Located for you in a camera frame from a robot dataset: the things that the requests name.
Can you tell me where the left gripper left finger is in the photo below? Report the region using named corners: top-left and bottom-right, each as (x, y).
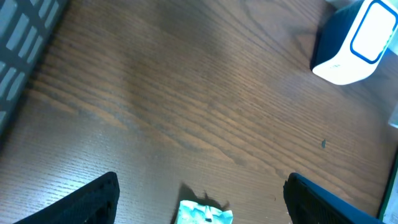
top-left (16, 172), bottom-right (120, 224)

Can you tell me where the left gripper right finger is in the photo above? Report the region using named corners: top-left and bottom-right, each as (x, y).
top-left (283, 172), bottom-right (382, 224)

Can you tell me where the green white package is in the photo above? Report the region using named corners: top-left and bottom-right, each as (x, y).
top-left (378, 158), bottom-right (397, 224)

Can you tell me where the light teal wipes packet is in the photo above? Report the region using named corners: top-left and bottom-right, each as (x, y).
top-left (174, 200), bottom-right (233, 224)

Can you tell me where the white green carton box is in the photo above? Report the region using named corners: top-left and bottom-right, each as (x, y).
top-left (388, 104), bottom-right (398, 128)

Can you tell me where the white barcode scanner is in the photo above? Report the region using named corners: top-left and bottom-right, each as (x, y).
top-left (312, 0), bottom-right (397, 85)

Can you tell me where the grey plastic mesh basket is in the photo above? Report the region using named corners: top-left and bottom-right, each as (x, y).
top-left (0, 0), bottom-right (69, 133)

